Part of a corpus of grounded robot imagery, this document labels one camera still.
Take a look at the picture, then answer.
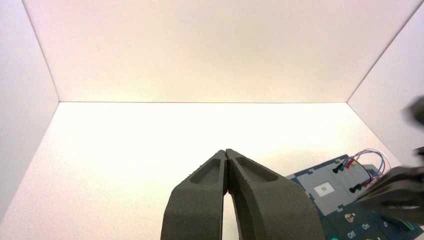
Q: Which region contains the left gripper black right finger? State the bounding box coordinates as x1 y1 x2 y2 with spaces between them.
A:
226 148 326 240

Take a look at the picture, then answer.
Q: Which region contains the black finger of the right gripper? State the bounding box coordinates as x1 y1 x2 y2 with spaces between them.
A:
357 165 424 204
361 197 424 223

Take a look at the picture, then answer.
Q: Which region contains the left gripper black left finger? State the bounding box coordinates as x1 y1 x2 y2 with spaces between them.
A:
160 149 228 240

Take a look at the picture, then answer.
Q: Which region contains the dark teal grey control box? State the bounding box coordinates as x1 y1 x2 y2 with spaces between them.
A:
286 153 424 240

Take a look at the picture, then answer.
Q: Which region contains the black jumper cable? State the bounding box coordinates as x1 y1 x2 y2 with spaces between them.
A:
332 158 375 194

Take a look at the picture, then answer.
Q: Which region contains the white jumper cable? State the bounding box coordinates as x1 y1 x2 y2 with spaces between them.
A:
351 148 393 174

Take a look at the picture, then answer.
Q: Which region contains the red jumper cable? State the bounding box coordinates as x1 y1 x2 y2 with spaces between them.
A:
345 150 389 188

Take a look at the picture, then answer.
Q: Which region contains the blue jumper cable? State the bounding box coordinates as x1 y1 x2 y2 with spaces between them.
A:
339 150 387 192

